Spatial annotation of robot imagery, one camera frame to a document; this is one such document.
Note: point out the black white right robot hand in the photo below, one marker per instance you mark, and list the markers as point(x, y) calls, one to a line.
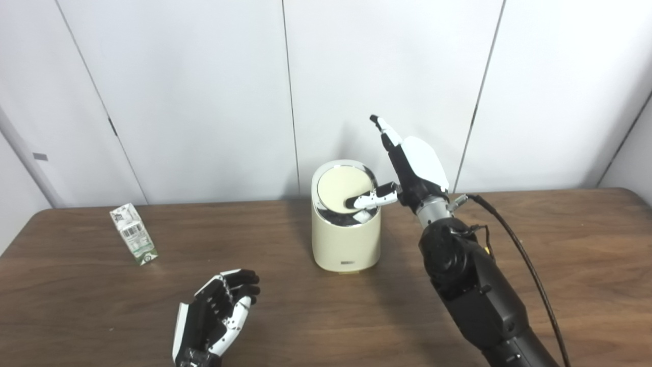
point(420, 168)

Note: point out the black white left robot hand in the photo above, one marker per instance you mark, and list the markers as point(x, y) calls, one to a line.
point(204, 321)

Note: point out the cream round bin lid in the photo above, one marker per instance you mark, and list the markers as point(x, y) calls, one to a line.
point(338, 186)

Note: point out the cream-colored round bin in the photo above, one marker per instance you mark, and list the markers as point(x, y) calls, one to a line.
point(344, 244)

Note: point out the white green milk carton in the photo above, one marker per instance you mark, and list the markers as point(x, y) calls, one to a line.
point(135, 237)

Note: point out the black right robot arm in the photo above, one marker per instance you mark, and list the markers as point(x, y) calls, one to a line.
point(473, 290)

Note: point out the black wall panel hinge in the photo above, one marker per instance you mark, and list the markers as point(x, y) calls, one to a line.
point(112, 127)

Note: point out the small gray wall tag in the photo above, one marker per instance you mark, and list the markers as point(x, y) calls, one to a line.
point(40, 157)

